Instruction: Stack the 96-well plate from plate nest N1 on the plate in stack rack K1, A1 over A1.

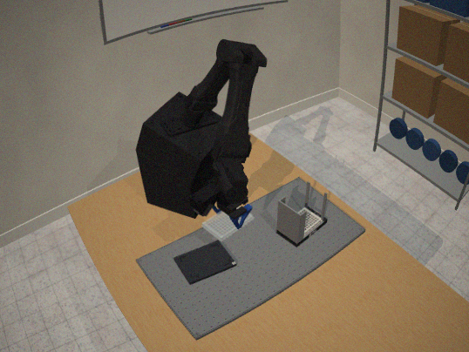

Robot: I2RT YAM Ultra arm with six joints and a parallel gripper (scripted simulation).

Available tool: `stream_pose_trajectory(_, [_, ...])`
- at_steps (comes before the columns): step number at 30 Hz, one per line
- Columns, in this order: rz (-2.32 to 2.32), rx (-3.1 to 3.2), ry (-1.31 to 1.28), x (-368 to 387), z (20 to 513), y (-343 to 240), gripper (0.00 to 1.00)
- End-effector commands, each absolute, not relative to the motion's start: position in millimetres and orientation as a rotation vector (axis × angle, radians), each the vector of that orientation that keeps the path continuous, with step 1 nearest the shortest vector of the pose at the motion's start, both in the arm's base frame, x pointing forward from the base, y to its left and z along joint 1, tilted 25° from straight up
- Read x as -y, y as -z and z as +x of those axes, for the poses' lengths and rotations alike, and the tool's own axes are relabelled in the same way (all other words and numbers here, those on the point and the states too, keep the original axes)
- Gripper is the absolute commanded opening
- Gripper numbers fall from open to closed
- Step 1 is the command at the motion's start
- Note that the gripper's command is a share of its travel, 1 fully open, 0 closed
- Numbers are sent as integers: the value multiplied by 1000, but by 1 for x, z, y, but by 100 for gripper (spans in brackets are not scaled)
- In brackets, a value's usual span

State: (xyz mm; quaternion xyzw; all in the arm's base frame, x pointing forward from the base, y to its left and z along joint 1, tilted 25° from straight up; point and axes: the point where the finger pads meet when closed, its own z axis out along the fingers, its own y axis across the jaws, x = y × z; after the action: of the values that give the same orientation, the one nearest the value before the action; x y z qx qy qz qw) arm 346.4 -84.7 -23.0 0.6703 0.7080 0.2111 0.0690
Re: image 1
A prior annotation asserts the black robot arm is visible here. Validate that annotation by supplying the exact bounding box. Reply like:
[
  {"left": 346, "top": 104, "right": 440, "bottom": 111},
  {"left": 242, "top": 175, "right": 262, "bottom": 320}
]
[{"left": 160, "top": 39, "right": 267, "bottom": 217}]

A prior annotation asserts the white well plate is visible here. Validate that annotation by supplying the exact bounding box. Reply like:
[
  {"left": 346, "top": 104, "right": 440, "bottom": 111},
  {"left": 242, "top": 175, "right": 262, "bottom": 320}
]
[{"left": 298, "top": 208, "right": 323, "bottom": 237}]

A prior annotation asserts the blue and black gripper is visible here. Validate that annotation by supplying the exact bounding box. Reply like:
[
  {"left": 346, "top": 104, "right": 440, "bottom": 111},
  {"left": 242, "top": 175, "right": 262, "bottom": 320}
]
[{"left": 212, "top": 197, "right": 252, "bottom": 229}]

